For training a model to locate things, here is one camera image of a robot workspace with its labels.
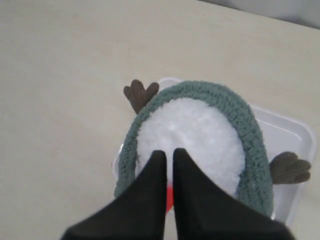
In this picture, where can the green fuzzy scarf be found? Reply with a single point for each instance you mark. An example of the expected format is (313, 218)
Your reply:
(255, 188)

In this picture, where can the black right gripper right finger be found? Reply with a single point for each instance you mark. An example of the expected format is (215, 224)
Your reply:
(205, 212)

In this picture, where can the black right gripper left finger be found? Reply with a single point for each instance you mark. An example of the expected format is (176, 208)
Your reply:
(137, 214)

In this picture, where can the white plush snowman toy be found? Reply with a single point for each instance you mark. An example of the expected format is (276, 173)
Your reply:
(195, 140)

